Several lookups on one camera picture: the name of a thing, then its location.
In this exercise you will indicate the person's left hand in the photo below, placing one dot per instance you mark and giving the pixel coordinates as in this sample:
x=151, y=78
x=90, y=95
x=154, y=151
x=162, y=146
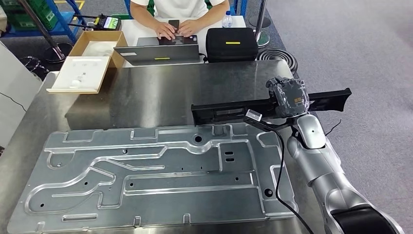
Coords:
x=190, y=28

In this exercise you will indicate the person's right hand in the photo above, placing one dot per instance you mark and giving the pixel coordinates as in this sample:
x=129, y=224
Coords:
x=166, y=30

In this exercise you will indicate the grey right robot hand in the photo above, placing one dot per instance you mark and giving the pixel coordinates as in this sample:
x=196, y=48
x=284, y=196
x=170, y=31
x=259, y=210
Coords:
x=290, y=97

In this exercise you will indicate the black plastic mounting plate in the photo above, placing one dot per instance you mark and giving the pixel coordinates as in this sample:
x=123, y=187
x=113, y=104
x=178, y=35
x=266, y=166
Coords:
x=226, y=111

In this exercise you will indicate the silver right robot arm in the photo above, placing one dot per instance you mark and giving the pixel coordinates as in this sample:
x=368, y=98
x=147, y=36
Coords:
x=322, y=168

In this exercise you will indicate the steel workbench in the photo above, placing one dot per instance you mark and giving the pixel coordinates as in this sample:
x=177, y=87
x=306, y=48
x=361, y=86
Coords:
x=161, y=93

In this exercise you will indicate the blue metal shelf rack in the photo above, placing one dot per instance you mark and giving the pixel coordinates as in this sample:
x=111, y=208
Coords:
x=63, y=16

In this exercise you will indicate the person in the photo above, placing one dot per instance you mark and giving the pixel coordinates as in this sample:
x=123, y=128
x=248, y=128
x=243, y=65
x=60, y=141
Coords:
x=180, y=8

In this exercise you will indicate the grey laptop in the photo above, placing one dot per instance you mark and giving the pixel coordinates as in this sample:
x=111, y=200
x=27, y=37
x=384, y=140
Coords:
x=155, y=55

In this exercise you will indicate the white desk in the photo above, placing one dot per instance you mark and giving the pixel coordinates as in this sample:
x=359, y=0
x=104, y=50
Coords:
x=138, y=29

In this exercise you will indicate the clear water bottle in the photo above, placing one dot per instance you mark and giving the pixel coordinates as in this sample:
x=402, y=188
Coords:
x=227, y=20

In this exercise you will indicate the black carrying case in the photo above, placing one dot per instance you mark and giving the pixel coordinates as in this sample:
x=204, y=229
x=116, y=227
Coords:
x=230, y=45

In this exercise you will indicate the handheld screen device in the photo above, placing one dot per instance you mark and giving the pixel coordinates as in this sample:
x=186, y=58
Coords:
x=109, y=22

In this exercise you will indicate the brown cardboard box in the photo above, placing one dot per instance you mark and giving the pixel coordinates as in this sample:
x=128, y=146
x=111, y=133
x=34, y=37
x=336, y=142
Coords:
x=96, y=38

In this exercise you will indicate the green plastic crate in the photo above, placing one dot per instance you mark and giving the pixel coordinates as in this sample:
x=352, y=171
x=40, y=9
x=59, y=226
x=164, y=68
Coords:
x=35, y=13

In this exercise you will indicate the stamped aluminium panel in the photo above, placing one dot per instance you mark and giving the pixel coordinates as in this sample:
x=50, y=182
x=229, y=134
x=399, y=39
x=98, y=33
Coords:
x=161, y=193

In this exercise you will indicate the white cabinet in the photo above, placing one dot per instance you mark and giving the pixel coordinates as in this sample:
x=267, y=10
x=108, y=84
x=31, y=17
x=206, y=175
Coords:
x=16, y=97

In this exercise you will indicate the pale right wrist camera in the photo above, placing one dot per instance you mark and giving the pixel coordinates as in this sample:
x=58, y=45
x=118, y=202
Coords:
x=254, y=115

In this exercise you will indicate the chrome stanchion post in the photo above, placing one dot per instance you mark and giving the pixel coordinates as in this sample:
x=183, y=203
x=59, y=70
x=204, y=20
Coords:
x=261, y=29

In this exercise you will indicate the black stanchion post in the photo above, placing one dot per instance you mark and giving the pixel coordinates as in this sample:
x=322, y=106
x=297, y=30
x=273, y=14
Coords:
x=56, y=53

